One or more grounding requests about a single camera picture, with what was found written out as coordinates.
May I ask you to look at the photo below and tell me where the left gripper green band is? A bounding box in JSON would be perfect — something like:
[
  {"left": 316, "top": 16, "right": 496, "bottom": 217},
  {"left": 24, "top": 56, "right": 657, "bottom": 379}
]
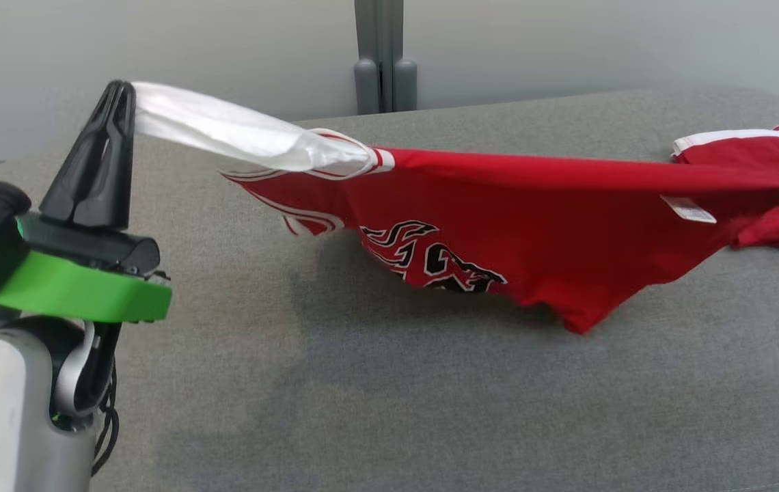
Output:
[{"left": 0, "top": 80, "right": 173, "bottom": 323}]

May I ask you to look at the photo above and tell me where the red white basketball jersey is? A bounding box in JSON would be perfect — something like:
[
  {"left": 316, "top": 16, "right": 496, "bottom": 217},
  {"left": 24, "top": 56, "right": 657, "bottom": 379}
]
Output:
[{"left": 131, "top": 81, "right": 779, "bottom": 336}]

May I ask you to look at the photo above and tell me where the red shirt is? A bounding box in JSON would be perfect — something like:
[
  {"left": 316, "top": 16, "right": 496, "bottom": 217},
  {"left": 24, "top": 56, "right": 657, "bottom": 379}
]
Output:
[{"left": 672, "top": 126, "right": 779, "bottom": 251}]

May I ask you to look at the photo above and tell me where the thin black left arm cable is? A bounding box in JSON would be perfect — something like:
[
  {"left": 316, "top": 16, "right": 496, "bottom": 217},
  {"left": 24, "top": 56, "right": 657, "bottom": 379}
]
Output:
[{"left": 91, "top": 321, "right": 122, "bottom": 477}]

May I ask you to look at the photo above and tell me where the grey metal partition post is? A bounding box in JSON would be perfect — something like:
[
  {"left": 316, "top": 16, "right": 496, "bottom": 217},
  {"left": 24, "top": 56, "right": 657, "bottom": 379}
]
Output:
[{"left": 353, "top": 0, "right": 419, "bottom": 115}]

